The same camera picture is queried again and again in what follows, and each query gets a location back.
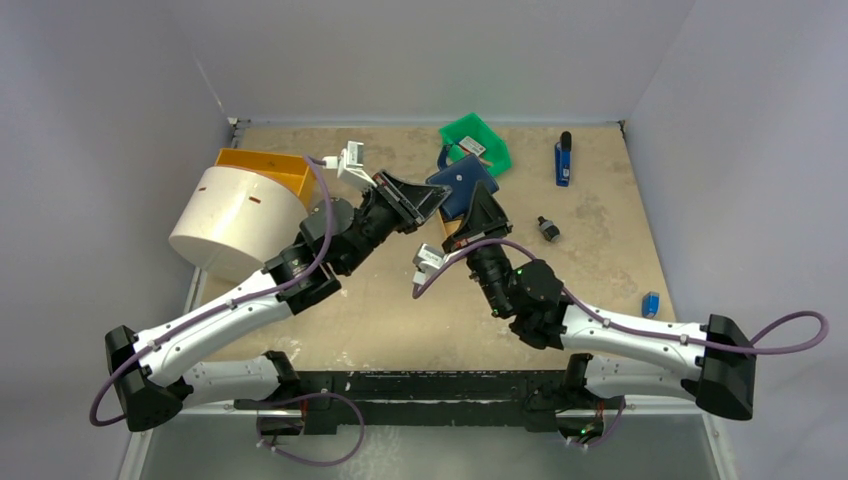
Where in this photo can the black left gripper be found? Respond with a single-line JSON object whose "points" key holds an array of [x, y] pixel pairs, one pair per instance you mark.
{"points": [[415, 202]]}

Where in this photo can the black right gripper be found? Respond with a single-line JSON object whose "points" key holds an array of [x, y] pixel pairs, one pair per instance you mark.
{"points": [[476, 236]]}

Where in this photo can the blue leather card holder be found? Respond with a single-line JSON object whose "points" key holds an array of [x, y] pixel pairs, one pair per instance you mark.
{"points": [[462, 176]]}

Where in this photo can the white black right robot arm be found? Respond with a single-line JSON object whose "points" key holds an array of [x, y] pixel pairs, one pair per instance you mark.
{"points": [[708, 363]]}

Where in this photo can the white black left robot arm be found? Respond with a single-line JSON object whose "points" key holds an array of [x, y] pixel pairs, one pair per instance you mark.
{"points": [[157, 373]]}

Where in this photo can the tan oval plastic tray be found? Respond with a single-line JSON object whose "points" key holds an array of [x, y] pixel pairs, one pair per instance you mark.
{"points": [[448, 225]]}

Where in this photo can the green plastic bin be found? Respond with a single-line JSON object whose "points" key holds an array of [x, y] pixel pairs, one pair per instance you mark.
{"points": [[472, 125]]}

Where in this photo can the items inside green bin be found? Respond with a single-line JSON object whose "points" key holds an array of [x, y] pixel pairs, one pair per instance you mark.
{"points": [[472, 147]]}

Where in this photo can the blue stapler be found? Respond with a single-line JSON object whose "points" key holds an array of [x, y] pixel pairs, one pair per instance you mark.
{"points": [[563, 150]]}

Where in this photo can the yellow wooden box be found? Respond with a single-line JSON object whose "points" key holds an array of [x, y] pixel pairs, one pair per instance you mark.
{"points": [[290, 171]]}

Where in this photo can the white cylindrical container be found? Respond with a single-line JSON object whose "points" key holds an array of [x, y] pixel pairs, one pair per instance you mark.
{"points": [[236, 220]]}

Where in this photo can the small blue eraser block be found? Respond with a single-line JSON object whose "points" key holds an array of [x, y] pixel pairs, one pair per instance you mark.
{"points": [[650, 304]]}

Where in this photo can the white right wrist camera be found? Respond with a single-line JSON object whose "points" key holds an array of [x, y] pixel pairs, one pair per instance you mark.
{"points": [[427, 261]]}

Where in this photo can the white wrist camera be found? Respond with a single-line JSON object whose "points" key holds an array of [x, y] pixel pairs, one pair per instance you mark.
{"points": [[427, 261], [349, 166]]}

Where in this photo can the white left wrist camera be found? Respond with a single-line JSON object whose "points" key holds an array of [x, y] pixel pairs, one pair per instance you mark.
{"points": [[349, 166]]}

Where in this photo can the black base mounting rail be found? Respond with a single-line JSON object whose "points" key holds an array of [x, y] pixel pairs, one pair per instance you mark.
{"points": [[539, 401]]}

